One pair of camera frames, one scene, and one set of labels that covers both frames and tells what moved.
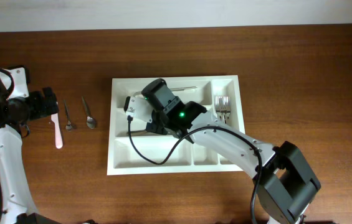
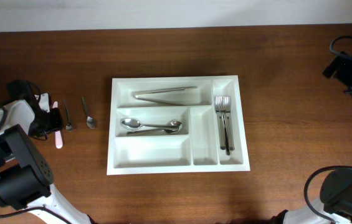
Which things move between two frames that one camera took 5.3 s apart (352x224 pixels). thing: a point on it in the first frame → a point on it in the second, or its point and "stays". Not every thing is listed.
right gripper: x=156 y=128 → x=348 y=63
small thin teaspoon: x=68 y=127 stays
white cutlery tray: x=132 y=150 stays
